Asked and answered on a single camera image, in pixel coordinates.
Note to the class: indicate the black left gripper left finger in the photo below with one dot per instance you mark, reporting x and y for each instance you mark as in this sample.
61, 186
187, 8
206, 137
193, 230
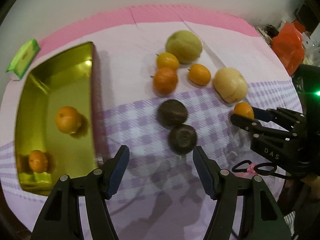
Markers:
60, 215

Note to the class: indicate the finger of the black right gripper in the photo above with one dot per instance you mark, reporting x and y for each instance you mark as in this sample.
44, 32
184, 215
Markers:
250, 124
280, 116

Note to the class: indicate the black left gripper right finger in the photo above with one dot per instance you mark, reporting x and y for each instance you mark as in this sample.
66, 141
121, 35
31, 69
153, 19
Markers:
261, 216

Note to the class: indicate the small orange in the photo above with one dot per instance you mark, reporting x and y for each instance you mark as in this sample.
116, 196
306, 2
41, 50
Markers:
244, 109

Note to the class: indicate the pale yellow pear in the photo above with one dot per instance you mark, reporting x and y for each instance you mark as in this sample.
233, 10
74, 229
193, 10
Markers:
230, 85

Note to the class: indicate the dark passion fruit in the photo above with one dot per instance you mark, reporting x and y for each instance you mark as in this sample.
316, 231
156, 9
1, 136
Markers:
182, 139
171, 113

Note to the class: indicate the yellow orange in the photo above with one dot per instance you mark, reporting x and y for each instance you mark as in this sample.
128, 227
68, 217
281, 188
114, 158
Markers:
199, 75
167, 60

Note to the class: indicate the deep orange mandarin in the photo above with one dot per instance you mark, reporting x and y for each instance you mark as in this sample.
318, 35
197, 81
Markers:
164, 81

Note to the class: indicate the large green pomelo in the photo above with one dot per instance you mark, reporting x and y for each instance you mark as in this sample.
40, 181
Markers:
185, 46

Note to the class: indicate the operator right hand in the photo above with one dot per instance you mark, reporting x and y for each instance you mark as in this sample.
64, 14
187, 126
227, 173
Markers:
313, 182

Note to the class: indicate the black scissors pink tie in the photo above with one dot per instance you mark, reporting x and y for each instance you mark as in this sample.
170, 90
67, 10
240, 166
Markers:
247, 168

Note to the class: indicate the orange plastic bag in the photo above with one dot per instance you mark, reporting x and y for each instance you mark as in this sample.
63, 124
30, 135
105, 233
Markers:
288, 47

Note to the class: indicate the gold red toffee tin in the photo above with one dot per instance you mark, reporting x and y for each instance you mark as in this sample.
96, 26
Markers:
69, 78

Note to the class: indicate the pink purple checked tablecloth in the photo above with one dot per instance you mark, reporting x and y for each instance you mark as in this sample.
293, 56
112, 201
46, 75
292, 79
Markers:
160, 195

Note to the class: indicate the green tissue pack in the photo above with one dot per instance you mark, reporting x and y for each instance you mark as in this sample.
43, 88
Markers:
22, 60

